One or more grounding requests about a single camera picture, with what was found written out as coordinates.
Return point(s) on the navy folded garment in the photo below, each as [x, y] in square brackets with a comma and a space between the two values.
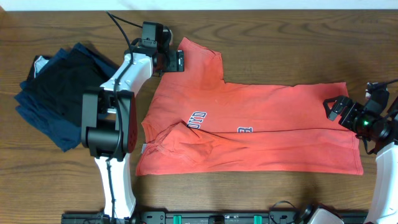
[62, 132]

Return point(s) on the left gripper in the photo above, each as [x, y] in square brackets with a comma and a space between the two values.
[179, 61]

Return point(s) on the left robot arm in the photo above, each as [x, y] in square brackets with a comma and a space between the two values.
[108, 122]

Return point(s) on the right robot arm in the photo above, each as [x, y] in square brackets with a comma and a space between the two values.
[384, 203]

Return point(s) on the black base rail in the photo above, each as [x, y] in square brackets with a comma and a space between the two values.
[283, 217]

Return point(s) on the black folded garment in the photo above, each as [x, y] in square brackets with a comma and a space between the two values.
[61, 86]

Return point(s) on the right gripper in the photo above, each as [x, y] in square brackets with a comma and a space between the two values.
[347, 121]

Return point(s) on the black garment with white label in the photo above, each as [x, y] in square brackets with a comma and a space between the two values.
[38, 63]

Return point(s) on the red printed t-shirt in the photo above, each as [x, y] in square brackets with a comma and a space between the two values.
[197, 123]

